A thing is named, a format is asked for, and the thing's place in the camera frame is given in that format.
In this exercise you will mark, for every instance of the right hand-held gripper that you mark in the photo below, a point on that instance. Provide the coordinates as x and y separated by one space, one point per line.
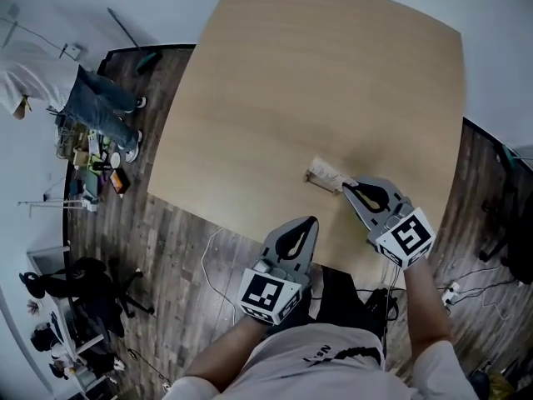
410 233

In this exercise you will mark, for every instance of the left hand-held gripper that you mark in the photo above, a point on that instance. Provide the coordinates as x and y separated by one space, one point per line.
262 292

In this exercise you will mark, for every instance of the small white printed box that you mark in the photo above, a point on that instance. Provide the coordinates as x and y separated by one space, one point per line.
327 171

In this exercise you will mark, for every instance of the person's left forearm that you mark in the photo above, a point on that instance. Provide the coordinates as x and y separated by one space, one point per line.
220 348

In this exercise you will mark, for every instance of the person's right forearm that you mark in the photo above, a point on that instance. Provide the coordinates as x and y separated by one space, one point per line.
424 306

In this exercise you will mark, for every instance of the person's dark pants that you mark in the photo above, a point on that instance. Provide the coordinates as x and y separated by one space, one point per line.
333 294

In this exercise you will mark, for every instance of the white power strip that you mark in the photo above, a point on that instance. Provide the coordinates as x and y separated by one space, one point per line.
450 293

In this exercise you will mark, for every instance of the person's white shirt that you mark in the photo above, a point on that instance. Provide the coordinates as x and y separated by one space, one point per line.
325 369

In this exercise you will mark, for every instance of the green cleaning tool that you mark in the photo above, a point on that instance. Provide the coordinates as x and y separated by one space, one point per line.
509 154

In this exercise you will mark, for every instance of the black office chair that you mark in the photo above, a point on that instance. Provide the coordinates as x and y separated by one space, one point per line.
516 244
96 298

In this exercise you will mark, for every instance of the wooden table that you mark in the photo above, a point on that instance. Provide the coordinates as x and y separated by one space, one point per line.
291 77

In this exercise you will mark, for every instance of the orange box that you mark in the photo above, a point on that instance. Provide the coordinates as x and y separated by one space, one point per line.
118 181

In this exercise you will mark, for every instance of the white round plate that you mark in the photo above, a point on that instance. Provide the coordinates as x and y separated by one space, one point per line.
115 159

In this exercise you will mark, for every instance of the pile of assorted small items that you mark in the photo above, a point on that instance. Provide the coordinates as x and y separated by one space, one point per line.
89 156

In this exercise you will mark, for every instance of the white desk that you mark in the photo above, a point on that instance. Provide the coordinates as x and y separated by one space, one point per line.
71 331

